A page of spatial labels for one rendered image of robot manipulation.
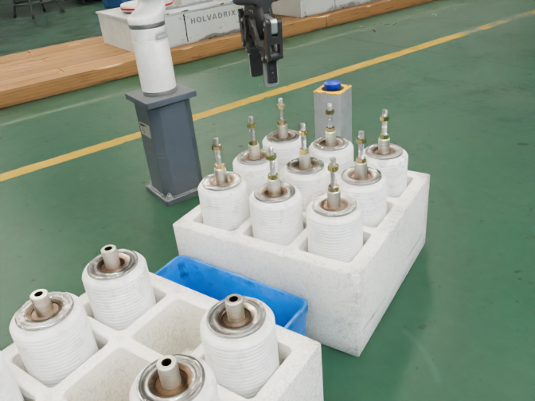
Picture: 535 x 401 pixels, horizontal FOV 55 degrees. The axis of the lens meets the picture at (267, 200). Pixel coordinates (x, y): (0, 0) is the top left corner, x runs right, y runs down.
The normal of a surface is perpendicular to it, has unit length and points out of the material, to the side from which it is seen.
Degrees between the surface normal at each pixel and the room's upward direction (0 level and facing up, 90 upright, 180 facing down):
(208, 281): 88
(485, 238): 0
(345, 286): 90
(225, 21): 90
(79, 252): 0
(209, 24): 90
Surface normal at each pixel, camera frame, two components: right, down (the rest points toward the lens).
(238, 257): -0.52, 0.46
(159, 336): 0.82, 0.22
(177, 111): 0.59, 0.35
